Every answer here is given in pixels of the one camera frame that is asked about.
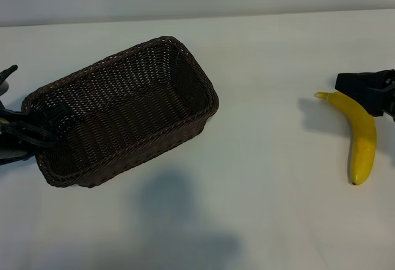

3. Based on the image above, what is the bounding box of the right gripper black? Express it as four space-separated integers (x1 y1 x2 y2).
336 68 395 121

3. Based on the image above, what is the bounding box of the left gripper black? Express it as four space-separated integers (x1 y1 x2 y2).
0 102 70 166

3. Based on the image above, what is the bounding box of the yellow banana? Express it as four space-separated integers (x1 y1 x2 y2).
314 91 378 186

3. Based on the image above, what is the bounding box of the dark brown woven basket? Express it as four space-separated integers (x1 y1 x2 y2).
20 35 220 189

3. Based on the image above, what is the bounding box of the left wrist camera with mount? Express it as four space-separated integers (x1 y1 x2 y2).
0 64 19 96

